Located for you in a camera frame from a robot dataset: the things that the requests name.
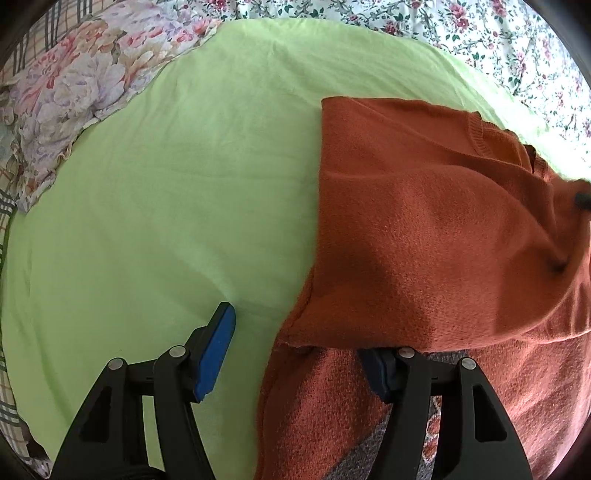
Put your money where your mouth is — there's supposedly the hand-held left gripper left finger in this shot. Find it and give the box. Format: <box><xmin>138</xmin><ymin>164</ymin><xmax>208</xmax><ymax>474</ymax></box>
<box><xmin>50</xmin><ymin>302</ymin><xmax>238</xmax><ymax>480</ymax></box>

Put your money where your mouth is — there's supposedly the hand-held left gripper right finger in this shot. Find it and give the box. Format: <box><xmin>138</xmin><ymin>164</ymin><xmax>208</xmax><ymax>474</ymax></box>
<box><xmin>358</xmin><ymin>347</ymin><xmax>537</xmax><ymax>480</ymax></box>

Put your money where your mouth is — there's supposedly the orange knit sweater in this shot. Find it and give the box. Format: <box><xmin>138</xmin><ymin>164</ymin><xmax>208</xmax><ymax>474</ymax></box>
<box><xmin>254</xmin><ymin>96</ymin><xmax>591</xmax><ymax>480</ymax></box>

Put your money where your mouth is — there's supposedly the grey patterned cloth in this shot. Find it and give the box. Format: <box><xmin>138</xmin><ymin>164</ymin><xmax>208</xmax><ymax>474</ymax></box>
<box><xmin>323</xmin><ymin>350</ymin><xmax>465</xmax><ymax>480</ymax></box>

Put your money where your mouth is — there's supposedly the light green bed sheet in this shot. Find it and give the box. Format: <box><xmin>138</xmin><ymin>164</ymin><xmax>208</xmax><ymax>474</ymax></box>
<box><xmin>0</xmin><ymin>18</ymin><xmax>591</xmax><ymax>480</ymax></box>

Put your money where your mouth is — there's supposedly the white rose print bed sheet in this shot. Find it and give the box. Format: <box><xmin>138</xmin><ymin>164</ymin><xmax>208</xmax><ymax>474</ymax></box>
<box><xmin>194</xmin><ymin>0</ymin><xmax>591</xmax><ymax>155</ymax></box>

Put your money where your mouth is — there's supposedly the pastel floral pillow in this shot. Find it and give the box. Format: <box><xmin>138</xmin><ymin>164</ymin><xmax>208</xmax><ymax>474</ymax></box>
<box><xmin>0</xmin><ymin>0</ymin><xmax>223</xmax><ymax>214</ymax></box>

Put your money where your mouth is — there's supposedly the plaid blanket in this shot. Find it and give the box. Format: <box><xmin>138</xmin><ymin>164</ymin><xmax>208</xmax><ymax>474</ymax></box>
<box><xmin>0</xmin><ymin>0</ymin><xmax>112</xmax><ymax>468</ymax></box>

